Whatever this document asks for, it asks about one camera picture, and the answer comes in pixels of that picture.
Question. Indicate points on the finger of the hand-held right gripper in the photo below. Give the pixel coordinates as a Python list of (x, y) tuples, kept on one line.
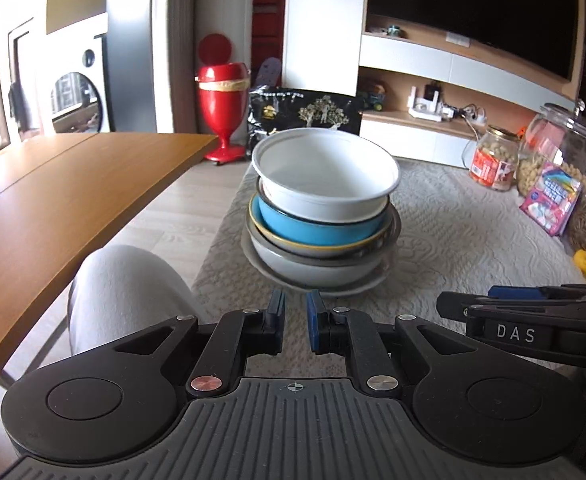
[(455, 304), (518, 291)]

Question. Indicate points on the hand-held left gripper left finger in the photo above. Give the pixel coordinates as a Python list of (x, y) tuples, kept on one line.
[(277, 312)]

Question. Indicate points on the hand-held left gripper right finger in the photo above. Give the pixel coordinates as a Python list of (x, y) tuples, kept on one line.
[(314, 320)]

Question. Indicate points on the pink floral white plate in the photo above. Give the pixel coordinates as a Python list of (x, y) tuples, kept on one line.
[(343, 291)]

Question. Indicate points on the plain white deep plate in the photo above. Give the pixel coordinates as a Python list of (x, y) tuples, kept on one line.
[(318, 272)]

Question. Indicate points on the cream bowl with gold rim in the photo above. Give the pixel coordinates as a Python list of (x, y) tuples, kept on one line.
[(323, 253)]

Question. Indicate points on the blue enamel bowl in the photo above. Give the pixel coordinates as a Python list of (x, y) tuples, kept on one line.
[(303, 227)]

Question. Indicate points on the stainless steel bowl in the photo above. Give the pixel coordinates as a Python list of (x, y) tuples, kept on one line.
[(396, 230)]

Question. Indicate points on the white plastic bowl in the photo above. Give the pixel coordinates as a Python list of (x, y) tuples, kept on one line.
[(323, 175)]

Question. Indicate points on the white lace tablecloth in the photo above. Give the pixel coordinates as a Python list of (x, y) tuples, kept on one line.
[(448, 240)]

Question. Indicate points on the pink candy packet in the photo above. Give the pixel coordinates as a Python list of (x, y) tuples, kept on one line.
[(550, 200)]

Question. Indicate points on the peanut jar with red label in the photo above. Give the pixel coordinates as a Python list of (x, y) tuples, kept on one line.
[(493, 170)]

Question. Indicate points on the large clear lidded jar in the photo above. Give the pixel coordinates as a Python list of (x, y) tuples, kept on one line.
[(563, 145)]

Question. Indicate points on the person's leg in white trousers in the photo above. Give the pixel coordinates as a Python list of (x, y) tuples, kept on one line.
[(123, 290)]

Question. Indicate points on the orange pumpkin toy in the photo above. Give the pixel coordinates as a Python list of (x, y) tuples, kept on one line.
[(523, 134)]

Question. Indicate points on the black printed bag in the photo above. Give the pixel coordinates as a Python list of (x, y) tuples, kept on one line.
[(283, 110)]

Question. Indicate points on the red pedal bin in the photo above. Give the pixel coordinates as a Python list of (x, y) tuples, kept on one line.
[(220, 110)]

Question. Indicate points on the green toy tractor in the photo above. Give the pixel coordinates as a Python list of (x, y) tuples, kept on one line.
[(373, 97)]

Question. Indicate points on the wooden table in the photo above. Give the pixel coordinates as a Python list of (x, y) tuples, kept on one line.
[(48, 210)]

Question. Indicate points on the white wooden TV cabinet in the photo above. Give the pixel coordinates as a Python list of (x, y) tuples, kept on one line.
[(408, 55)]

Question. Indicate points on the black television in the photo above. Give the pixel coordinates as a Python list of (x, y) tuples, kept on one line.
[(473, 5)]

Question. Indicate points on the white washing machine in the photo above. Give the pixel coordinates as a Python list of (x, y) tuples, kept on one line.
[(93, 50)]

